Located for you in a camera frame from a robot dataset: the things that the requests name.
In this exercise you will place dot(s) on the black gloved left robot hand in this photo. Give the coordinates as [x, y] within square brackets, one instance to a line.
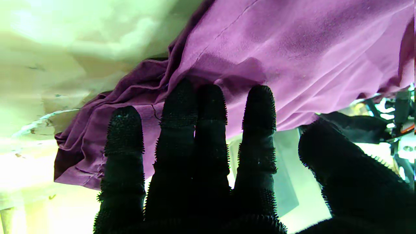
[357, 128]

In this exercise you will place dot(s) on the magenta purple shorts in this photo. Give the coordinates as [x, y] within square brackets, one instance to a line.
[276, 58]

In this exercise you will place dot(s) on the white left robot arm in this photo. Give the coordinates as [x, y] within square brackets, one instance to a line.
[404, 146]

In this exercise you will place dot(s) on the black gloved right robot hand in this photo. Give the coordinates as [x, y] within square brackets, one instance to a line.
[201, 169]

